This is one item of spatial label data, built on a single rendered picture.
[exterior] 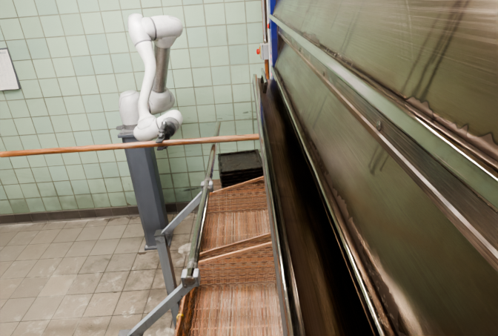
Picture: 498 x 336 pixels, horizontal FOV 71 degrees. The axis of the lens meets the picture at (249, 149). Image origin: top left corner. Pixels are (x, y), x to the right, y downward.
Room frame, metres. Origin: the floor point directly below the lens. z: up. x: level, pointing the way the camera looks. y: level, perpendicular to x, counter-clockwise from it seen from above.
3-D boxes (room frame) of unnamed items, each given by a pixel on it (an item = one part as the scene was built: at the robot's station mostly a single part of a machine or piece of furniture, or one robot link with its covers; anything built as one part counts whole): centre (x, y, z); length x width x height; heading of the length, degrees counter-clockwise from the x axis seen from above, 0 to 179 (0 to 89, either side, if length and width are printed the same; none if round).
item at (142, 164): (2.38, 0.80, 0.50); 0.21 x 0.21 x 1.00; 3
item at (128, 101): (2.39, 0.80, 1.17); 0.18 x 0.16 x 0.22; 126
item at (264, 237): (1.58, 0.07, 0.72); 0.56 x 0.49 x 0.28; 0
